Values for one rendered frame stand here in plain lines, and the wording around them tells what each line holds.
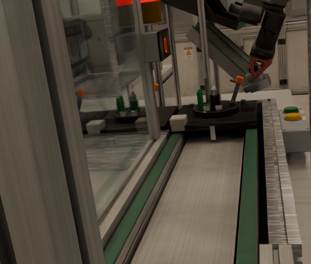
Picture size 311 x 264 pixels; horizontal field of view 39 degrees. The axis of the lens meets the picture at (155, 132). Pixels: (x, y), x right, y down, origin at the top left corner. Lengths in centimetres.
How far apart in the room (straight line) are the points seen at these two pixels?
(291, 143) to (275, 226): 49
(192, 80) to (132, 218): 477
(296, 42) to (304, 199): 443
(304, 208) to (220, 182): 18
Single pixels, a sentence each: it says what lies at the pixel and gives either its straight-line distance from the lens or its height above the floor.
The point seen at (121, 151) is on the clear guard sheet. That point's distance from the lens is 91.
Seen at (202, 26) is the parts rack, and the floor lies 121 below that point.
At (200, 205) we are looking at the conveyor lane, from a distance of 89.
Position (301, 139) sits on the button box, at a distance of 117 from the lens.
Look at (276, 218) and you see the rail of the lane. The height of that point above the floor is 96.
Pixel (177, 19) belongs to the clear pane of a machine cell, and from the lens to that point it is 546.
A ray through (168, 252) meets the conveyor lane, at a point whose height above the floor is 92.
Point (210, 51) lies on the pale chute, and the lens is 153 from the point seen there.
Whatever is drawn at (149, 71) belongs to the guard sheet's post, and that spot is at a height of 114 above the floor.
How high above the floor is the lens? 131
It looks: 16 degrees down
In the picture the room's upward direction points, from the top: 7 degrees counter-clockwise
